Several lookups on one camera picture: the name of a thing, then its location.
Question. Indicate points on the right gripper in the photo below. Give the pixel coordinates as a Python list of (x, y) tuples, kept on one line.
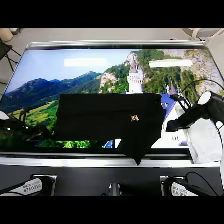
[(178, 122)]

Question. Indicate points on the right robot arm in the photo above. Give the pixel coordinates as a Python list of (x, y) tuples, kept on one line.
[(213, 107)]

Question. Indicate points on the black T-shirt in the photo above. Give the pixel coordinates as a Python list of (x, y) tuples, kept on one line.
[(100, 116)]

